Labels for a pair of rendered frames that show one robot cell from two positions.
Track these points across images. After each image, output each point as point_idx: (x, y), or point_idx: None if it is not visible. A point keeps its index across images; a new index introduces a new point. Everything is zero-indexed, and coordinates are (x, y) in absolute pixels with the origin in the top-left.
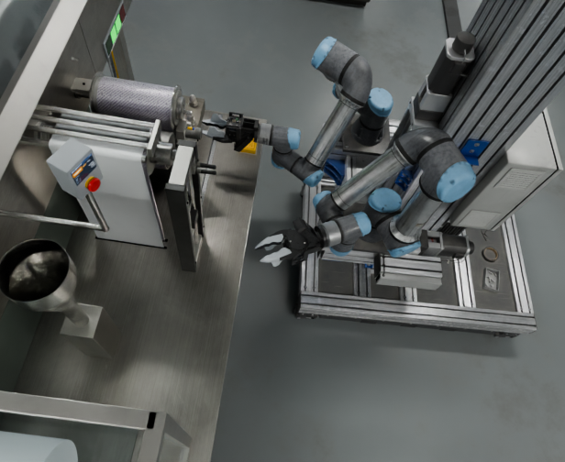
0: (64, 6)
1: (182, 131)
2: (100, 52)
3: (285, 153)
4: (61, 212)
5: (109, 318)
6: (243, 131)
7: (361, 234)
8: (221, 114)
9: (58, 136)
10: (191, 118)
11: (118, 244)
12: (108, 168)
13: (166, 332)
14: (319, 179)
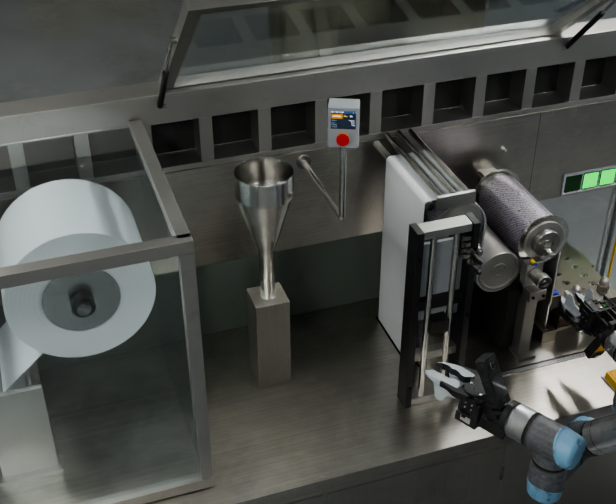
0: None
1: (527, 264)
2: (553, 179)
3: None
4: (372, 263)
5: (288, 330)
6: (599, 324)
7: (552, 452)
8: None
9: (400, 157)
10: (574, 290)
11: (384, 335)
12: (407, 204)
13: (315, 415)
14: None
